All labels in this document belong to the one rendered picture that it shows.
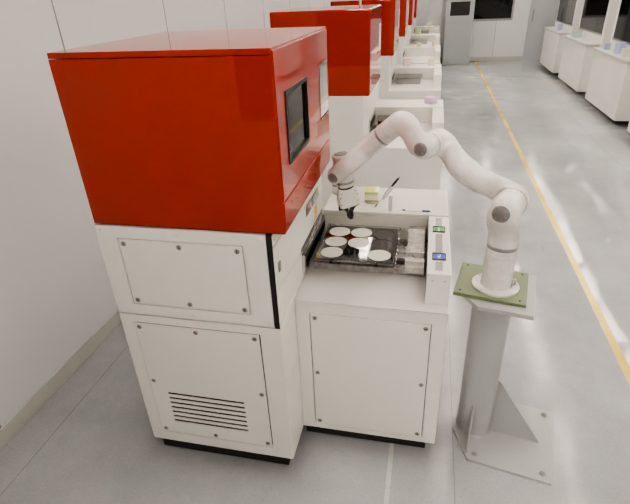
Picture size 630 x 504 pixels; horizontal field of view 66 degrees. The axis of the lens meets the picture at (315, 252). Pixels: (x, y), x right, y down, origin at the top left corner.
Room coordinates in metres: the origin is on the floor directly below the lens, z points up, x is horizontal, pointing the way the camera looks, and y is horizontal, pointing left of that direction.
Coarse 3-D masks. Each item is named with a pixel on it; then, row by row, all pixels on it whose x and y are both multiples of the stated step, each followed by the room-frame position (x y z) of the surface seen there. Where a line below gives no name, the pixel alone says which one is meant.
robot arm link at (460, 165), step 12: (432, 132) 1.91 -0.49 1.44; (444, 132) 1.95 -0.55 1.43; (444, 144) 1.91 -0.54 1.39; (456, 144) 1.90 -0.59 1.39; (444, 156) 1.90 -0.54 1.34; (456, 156) 1.84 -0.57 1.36; (468, 156) 1.84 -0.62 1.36; (456, 168) 1.81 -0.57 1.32; (468, 168) 1.79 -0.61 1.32; (480, 168) 1.79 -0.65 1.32; (468, 180) 1.78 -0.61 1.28; (480, 180) 1.76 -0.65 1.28; (492, 180) 1.77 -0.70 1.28; (504, 180) 1.78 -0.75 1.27; (480, 192) 1.79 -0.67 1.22; (492, 192) 1.79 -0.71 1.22; (528, 204) 1.72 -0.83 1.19
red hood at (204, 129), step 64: (64, 64) 1.65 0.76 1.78; (128, 64) 1.60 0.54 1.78; (192, 64) 1.55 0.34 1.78; (256, 64) 1.50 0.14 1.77; (320, 64) 2.11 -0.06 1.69; (128, 128) 1.61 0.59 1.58; (192, 128) 1.56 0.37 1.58; (256, 128) 1.51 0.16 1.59; (320, 128) 2.08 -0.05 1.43; (128, 192) 1.62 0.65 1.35; (192, 192) 1.57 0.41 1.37; (256, 192) 1.51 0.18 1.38
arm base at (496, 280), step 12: (492, 252) 1.68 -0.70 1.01; (516, 252) 1.68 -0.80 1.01; (492, 264) 1.68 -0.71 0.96; (504, 264) 1.66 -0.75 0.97; (480, 276) 1.78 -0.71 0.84; (492, 276) 1.67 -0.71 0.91; (504, 276) 1.65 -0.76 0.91; (480, 288) 1.68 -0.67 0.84; (492, 288) 1.66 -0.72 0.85; (504, 288) 1.65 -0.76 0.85; (516, 288) 1.67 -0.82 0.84
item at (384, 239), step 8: (328, 232) 2.15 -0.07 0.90; (376, 232) 2.13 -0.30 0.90; (384, 232) 2.13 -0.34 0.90; (392, 232) 2.12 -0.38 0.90; (368, 240) 2.05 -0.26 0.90; (376, 240) 2.04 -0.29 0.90; (384, 240) 2.04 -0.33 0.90; (392, 240) 2.04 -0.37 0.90; (320, 248) 1.99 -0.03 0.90; (344, 248) 1.98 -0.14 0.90; (352, 248) 1.98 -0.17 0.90; (360, 248) 1.97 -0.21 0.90; (368, 248) 1.97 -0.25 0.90; (376, 248) 1.97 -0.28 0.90; (384, 248) 1.96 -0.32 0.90; (392, 248) 1.96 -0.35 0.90; (320, 256) 1.91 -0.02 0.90; (344, 256) 1.90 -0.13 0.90; (352, 256) 1.90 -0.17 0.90; (360, 256) 1.90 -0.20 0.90; (392, 256) 1.88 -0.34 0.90
